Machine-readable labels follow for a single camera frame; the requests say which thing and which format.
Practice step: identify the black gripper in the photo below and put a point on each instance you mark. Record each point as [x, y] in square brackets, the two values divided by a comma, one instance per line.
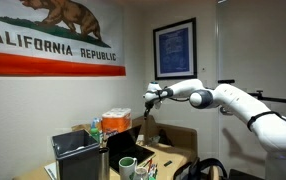
[148, 106]

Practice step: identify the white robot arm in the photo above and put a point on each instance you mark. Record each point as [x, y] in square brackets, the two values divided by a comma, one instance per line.
[267, 125]

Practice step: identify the orange paper towel multipack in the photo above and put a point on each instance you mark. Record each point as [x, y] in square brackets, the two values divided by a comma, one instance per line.
[116, 120]

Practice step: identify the grey trash bin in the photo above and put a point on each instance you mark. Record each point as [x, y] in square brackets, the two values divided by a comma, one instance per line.
[77, 156]

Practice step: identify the black open laptop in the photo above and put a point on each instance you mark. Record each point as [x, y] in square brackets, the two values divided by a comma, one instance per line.
[124, 145]

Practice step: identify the brown cardboard box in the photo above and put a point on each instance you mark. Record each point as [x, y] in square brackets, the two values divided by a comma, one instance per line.
[181, 137]

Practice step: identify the small black marker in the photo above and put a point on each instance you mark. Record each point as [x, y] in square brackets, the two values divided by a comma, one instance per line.
[168, 163]

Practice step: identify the green spray bottle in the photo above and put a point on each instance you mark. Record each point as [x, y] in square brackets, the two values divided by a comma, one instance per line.
[94, 131]

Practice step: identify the white green mug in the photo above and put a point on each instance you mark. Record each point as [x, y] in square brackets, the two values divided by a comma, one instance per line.
[127, 167]

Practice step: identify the pens bundle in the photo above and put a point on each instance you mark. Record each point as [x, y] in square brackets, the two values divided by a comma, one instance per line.
[151, 169]

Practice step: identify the steel tumbler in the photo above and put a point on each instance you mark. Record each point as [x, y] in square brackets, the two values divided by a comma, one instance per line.
[104, 169]

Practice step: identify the clear glass jar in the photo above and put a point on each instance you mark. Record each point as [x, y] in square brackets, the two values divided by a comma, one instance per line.
[141, 173]

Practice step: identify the framed blue blueprint picture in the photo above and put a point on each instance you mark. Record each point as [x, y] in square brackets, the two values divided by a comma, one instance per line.
[175, 55]

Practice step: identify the black headphones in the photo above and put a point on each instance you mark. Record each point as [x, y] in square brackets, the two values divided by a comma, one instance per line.
[207, 169]

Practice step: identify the white paper sheet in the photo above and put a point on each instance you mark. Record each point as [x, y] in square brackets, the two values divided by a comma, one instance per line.
[51, 170]

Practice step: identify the California Republic flag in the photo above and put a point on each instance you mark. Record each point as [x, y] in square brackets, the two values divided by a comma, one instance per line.
[61, 38]

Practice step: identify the door lever handle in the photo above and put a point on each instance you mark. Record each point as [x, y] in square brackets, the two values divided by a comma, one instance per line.
[225, 111]

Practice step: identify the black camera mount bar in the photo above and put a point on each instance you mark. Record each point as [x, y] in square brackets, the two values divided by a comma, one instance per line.
[266, 96]

